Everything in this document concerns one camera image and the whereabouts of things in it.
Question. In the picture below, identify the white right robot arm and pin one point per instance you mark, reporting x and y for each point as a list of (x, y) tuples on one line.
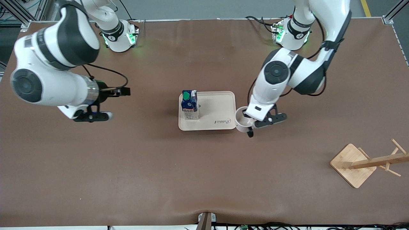
[(54, 64)]

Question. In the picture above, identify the blue milk carton green cap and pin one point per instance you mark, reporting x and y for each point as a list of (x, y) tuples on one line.
[(189, 105)]

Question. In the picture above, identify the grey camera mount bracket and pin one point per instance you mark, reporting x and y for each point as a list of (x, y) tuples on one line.
[(206, 221)]

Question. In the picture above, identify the beige plastic tray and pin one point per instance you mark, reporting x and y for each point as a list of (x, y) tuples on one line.
[(214, 110)]

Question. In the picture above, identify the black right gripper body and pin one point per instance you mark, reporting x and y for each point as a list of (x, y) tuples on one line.
[(103, 89)]

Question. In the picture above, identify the wooden cup rack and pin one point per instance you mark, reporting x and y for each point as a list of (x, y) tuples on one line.
[(348, 161)]

